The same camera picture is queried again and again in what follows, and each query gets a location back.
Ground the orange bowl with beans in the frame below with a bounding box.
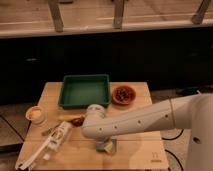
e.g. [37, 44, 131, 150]
[112, 85, 136, 105]

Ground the blue sponge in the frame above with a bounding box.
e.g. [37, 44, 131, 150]
[95, 139, 118, 155]

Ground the white plastic bottle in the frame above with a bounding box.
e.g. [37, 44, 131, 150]
[47, 121, 72, 151]

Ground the white long tool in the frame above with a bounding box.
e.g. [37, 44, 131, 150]
[17, 141, 49, 171]

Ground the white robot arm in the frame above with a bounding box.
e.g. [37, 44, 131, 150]
[82, 94, 213, 171]

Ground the red brown sausage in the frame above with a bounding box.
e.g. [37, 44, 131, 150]
[71, 117, 84, 127]

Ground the green plastic tray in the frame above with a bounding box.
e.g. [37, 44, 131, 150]
[58, 74, 111, 109]

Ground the black cable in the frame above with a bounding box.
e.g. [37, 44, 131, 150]
[161, 129, 185, 171]

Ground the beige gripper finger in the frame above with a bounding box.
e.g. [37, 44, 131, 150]
[104, 142, 114, 154]

